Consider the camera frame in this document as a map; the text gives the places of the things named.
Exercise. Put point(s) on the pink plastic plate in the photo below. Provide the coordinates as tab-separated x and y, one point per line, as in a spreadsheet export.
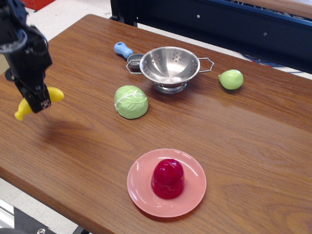
140	189

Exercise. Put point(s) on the grey metal stand base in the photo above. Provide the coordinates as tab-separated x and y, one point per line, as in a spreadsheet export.
40	220

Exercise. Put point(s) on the green toy apple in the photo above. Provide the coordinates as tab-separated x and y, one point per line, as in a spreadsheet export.
231	79

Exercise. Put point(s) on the green toy cabbage half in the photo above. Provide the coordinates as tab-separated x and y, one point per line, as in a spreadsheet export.
131	102

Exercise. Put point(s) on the red toy cabbage half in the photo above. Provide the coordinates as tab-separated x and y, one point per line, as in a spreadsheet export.
168	179

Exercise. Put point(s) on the yellow toy banana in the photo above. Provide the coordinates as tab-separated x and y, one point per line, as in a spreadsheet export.
24	108

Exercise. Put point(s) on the dark blue metal frame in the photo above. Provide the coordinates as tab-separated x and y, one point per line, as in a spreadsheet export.
245	29

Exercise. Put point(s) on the blue handled measuring scoop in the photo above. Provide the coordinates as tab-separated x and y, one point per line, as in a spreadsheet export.
133	60

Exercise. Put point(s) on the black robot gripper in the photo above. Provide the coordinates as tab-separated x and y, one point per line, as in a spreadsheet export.
28	58

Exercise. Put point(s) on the steel colander with handles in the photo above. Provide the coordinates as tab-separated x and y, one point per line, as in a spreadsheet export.
171	68

